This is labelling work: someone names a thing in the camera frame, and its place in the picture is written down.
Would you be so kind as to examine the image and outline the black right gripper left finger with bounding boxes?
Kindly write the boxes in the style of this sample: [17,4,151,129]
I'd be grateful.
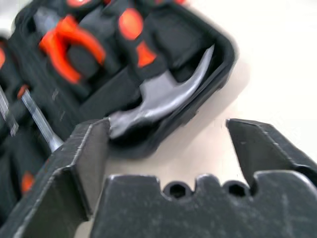
[0,117,111,238]

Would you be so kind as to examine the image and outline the claw hammer black orange handle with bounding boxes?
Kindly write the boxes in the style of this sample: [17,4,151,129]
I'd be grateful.
[108,7,216,139]

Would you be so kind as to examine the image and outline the black plastic tool case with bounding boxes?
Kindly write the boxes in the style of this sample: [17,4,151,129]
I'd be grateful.
[0,0,240,159]

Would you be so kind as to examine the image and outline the thin steel shaft screwdriver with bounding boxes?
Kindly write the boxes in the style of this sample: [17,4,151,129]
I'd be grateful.
[0,84,20,136]

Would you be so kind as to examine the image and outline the pliers with orange handles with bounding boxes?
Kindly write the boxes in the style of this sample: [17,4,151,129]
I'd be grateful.
[32,6,107,85]

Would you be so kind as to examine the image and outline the metal screwdriver shaft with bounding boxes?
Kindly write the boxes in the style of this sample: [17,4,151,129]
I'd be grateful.
[17,84,65,153]

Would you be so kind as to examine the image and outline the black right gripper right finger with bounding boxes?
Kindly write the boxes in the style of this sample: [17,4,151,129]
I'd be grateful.
[225,118,317,189]

